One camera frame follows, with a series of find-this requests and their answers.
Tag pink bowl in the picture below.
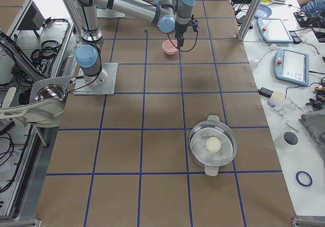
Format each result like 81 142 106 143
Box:
162 40 178 55

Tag blue plate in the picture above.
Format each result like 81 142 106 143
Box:
254 4 272 19

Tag shiny metal bowl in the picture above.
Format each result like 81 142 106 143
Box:
35 84 66 102

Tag far teach pendant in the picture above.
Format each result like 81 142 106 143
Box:
257 18 294 44

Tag teach pendant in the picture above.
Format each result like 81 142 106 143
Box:
273 48 309 87
257 18 294 44

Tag black power adapter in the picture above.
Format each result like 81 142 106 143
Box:
258 87 274 98

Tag white steamed bun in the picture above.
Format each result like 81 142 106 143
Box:
205 137 221 152

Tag purple white cup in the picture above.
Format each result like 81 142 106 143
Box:
267 91 284 107

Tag near teach pendant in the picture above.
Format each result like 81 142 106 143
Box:
273 48 309 87

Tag clear plastic part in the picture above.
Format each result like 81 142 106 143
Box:
273 98 298 117

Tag metal allen key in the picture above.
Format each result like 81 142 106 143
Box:
285 120 299 133

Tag white cup dark inside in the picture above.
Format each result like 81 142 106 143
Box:
274 131 299 150

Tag black monitor on floor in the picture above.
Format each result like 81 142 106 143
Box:
17 2 45 37

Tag white plastic chair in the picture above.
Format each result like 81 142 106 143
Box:
1 87 64 128

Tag grey cloth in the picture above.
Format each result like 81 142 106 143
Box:
299 109 324 160

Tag aluminium frame post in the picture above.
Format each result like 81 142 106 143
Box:
237 0 262 41

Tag glass pot with handles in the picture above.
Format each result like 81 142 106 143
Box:
188 115 238 176

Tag black cable bundle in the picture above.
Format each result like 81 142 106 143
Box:
30 40 61 68

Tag blue rubber ring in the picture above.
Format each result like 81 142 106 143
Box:
296 171 313 187

